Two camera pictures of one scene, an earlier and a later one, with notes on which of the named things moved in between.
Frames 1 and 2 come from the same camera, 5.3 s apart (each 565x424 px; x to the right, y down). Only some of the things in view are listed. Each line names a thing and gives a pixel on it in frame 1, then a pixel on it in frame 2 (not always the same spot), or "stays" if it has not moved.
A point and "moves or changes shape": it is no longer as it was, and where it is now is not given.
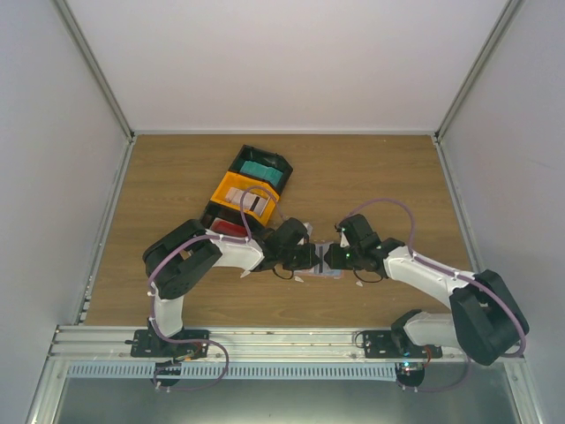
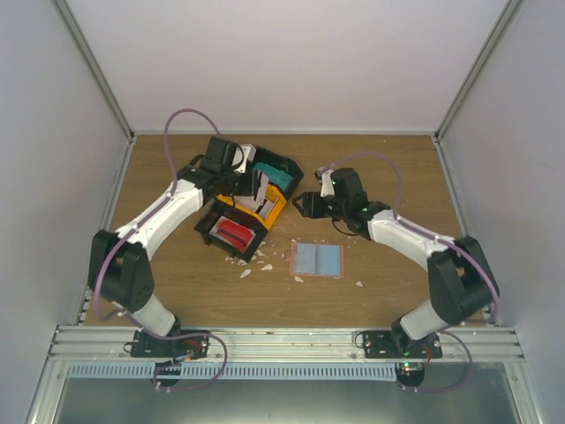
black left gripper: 310,260 → 244,193
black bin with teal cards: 262,165 moves or changes shape
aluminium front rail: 112,344 stays
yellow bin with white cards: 257,204 moves or changes shape
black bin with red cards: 227,219 stays
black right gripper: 335,261 → 311,208
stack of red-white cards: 226,228 stays
